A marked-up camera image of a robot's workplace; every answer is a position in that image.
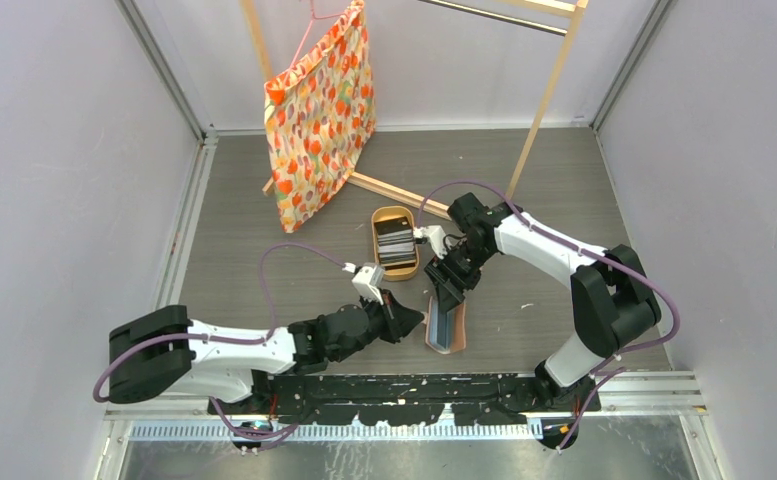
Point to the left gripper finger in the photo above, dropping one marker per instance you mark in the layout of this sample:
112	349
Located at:
402	315
401	327

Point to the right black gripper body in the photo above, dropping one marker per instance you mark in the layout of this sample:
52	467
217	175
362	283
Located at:
462	264

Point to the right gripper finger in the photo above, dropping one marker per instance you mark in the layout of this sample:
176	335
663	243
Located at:
439	291
454	295

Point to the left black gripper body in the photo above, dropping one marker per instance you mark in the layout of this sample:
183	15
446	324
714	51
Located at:
381	319

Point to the pink leather card holder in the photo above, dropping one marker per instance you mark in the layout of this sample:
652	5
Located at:
445	331

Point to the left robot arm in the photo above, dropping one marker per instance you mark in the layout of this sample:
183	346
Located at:
166	351

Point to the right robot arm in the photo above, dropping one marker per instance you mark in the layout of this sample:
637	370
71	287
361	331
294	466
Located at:
612	303

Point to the stack of credit cards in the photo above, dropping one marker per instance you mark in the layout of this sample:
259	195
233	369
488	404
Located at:
395	244

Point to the floral orange fabric bag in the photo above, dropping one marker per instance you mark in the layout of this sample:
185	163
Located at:
319	114

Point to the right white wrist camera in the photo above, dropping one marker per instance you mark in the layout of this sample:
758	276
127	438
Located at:
434	236

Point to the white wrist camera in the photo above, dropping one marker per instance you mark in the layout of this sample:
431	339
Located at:
434	236
366	280

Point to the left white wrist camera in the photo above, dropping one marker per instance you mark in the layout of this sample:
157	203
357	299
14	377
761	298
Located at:
366	280

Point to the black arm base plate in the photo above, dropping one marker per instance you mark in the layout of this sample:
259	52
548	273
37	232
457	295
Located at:
407	400

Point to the pink wire hanger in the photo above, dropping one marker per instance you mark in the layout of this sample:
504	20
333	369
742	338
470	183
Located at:
321	16

